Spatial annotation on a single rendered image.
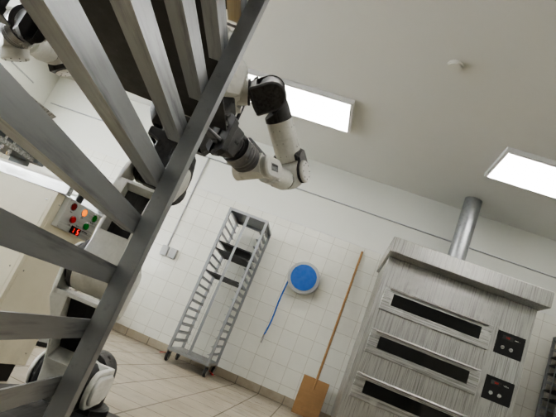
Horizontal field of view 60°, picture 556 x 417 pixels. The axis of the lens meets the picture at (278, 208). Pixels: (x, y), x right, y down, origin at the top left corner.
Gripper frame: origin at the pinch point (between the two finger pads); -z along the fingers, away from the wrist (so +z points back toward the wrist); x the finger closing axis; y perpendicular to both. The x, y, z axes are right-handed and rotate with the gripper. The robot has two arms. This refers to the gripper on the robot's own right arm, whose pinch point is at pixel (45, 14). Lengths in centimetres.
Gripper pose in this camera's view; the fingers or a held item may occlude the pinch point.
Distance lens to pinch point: 120.5
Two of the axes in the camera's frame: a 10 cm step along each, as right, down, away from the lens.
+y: 6.2, 4.5, 6.5
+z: -7.0, -0.8, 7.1
